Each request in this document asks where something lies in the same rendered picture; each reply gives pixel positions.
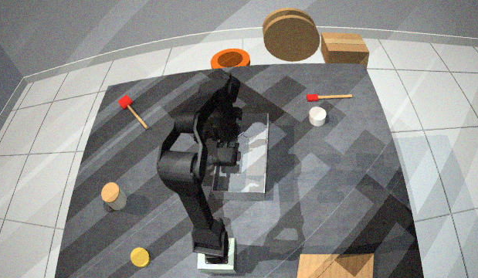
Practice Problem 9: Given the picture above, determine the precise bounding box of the red mallet with wooden handle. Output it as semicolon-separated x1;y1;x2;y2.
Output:
118;95;148;129

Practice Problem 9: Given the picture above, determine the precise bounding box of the light wooden board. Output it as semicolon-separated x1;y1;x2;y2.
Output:
297;253;374;278

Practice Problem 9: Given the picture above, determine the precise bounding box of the white cylinder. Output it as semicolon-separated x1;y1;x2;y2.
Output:
309;107;326;126

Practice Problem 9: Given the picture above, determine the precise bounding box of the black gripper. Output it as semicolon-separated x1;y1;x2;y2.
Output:
212;107;242;167

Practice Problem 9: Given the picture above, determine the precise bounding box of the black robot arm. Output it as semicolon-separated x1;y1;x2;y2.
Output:
157;73;240;264

